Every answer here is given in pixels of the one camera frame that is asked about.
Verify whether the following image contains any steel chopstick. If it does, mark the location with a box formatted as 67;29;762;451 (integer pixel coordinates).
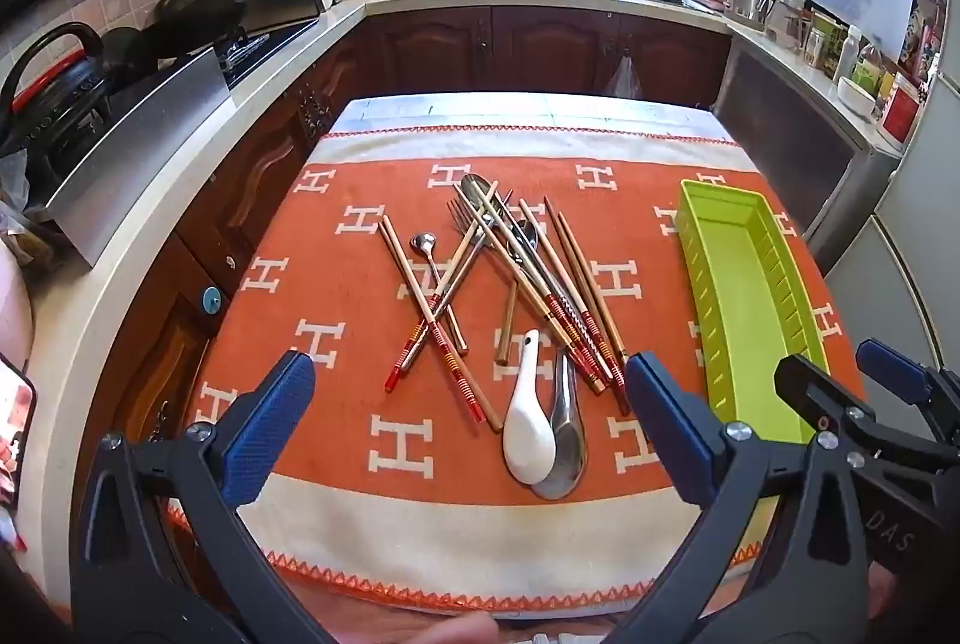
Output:
491;183;593;353

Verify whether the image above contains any steel fork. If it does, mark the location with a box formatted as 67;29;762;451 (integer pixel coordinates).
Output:
448;198;526;300

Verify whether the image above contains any black pressure cooker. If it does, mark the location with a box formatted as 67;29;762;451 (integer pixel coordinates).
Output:
0;23;106;180

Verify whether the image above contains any smartphone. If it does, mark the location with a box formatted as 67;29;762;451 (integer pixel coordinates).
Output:
0;351;37;510

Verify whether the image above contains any seasoning jar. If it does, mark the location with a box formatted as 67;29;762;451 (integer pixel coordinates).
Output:
802;10;835;71

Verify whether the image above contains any floral tablecloth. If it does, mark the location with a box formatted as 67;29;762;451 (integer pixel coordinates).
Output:
328;95;732;146

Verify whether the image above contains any glass pitcher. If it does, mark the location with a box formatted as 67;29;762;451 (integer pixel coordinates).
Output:
757;0;807;49

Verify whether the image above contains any white plastic bottle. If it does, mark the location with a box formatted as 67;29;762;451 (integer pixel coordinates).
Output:
832;24;863;83

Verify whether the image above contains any cream red-striped chopstick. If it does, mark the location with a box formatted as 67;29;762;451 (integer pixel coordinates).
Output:
519;199;631;416
454;184;603;396
386;214;503;433
379;218;483;424
385;225;485;392
409;216;496;362

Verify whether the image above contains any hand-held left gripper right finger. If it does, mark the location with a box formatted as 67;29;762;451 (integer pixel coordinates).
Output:
600;351;875;644

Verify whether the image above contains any green plastic utensil tray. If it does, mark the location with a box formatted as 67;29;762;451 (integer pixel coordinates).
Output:
677;179;833;544

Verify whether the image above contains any stainless splash panel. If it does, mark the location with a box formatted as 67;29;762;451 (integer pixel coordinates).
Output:
43;48;231;270

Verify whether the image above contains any steel soup spoon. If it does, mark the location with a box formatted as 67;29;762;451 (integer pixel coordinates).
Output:
534;344;590;501

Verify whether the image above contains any small long-handled steel spoon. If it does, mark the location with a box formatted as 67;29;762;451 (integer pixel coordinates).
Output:
411;231;470;358

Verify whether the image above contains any white bowl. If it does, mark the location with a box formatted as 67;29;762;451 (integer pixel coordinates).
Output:
836;76;878;121

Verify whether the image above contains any orange printed blanket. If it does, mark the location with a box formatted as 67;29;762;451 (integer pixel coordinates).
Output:
169;123;871;615

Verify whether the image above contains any hanging plastic bag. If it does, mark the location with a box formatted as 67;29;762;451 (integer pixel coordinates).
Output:
604;52;644;100

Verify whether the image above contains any plastic bag of food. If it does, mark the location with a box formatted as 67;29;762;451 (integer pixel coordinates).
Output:
0;153;57;270

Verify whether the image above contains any black pot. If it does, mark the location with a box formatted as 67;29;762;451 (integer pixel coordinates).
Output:
101;25;162;83

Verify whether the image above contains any white ceramic spoon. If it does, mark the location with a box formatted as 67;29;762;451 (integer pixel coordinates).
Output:
502;329;560;486

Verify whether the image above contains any stainless dishwasher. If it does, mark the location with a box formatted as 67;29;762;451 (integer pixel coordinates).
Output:
712;40;901;274

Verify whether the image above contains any gas stove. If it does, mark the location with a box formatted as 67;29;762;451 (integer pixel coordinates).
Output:
217;18;320;89

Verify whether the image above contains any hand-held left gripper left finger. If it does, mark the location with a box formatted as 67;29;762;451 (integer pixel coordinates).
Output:
71;350;323;644

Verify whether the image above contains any red container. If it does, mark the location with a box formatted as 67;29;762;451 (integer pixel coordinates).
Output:
879;73;923;143

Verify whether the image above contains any wooden-handled steel spoon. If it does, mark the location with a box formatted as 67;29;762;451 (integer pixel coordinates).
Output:
493;220;542;366

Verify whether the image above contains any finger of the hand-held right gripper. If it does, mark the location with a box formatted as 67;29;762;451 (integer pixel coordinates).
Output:
857;339;960;444
775;353;880;458

